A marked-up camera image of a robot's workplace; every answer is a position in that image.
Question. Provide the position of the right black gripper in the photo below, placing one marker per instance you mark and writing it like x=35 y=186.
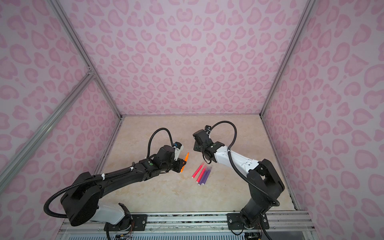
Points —
x=195 y=147

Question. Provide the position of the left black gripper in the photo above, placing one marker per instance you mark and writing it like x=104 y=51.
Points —
x=180 y=161

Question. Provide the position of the orange highlighter pen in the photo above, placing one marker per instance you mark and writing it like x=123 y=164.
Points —
x=185 y=162

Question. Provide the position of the pink highlighter pen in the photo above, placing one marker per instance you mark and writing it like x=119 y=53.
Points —
x=197 y=170
x=200 y=175

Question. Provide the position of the purple highlighter pen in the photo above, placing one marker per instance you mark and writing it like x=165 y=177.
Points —
x=203 y=176
x=207 y=176

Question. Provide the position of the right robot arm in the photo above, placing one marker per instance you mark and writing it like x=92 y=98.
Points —
x=264 y=182

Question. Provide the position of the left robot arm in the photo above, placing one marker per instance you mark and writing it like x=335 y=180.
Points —
x=80 y=202

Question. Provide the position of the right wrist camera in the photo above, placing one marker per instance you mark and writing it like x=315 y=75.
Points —
x=208 y=129

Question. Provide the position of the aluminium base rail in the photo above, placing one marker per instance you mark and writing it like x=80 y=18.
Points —
x=275 y=225

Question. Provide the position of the aluminium frame strut left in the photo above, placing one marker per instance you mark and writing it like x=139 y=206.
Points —
x=18 y=161

